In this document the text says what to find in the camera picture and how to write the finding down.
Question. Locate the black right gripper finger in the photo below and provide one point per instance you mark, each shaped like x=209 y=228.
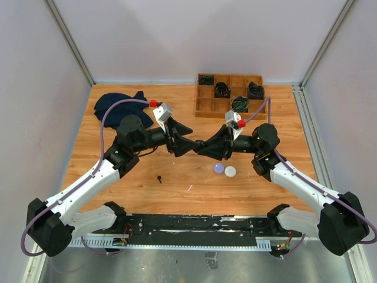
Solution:
x=216 y=153
x=220 y=140

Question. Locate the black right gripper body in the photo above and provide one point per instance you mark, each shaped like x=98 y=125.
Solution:
x=229 y=148

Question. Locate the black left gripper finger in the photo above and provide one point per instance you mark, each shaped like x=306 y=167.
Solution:
x=176 y=127
x=184 y=145

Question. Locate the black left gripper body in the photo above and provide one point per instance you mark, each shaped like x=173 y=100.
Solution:
x=169 y=133

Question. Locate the purple round charging case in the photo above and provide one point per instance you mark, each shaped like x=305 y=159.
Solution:
x=218 y=168

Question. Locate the black round charging case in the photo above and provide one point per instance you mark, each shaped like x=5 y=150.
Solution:
x=200 y=144

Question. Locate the white round charging case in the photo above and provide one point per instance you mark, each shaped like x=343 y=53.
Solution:
x=230 y=171

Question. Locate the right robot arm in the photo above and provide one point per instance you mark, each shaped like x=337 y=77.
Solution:
x=337 y=219

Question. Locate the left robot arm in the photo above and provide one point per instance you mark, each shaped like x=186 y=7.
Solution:
x=52 y=224

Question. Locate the rolled blue yellow tie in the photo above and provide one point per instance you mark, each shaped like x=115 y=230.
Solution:
x=240 y=104

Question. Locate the rolled dark tie right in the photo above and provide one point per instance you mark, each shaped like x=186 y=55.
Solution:
x=255 y=92

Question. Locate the rolled dark tie back-left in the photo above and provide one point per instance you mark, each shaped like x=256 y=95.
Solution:
x=206 y=79

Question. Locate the dark blue cloth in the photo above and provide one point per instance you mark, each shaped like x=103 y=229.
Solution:
x=120 y=111

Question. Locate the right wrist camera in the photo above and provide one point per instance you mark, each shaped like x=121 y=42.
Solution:
x=234 y=120

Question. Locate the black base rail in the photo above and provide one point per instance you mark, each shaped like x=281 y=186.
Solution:
x=194 y=230

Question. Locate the aluminium frame rail right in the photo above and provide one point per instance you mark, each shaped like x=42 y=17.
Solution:
x=301 y=95

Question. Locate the aluminium frame rail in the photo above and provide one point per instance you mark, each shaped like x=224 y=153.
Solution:
x=61 y=25
x=301 y=95

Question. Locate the aluminium frame rail left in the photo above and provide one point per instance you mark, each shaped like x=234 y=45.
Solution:
x=61 y=25

